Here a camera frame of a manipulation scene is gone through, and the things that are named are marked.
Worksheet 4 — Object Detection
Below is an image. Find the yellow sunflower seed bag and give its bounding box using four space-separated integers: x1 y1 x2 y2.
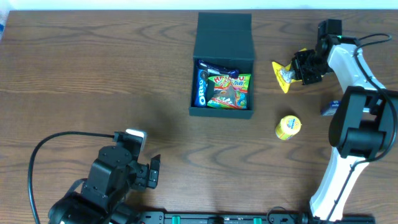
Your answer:
272 61 302 93

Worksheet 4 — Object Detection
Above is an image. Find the small blue box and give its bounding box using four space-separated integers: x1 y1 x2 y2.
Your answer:
320 100 340 116

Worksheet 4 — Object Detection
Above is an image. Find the yellow round jar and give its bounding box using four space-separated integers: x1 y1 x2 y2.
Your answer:
275 115 302 141

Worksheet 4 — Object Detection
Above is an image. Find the colourful Haribo gummy bag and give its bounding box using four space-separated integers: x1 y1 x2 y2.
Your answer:
207 73 251 110

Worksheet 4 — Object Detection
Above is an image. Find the dark blue chocolate bar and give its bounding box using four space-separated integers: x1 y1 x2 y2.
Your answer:
197 59 239 78

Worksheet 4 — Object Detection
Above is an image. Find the blue Oreo cookie pack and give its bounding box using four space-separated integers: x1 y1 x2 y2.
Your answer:
194 68 208 107

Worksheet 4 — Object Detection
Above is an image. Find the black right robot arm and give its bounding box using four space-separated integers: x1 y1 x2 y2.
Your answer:
294 34 397 223

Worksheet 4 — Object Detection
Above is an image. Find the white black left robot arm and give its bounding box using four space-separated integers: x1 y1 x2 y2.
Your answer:
49 146 160 224

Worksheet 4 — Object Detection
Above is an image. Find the black open gift box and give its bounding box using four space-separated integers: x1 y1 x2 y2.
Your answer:
188 12 254 119

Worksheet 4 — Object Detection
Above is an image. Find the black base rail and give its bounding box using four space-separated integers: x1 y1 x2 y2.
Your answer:
136 211 376 224

